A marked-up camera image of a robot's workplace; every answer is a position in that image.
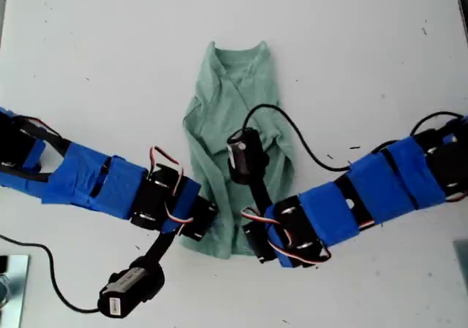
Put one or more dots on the green t-shirt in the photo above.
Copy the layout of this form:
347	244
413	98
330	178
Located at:
212	123

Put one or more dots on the steel clamp plate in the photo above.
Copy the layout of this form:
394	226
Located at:
14	291

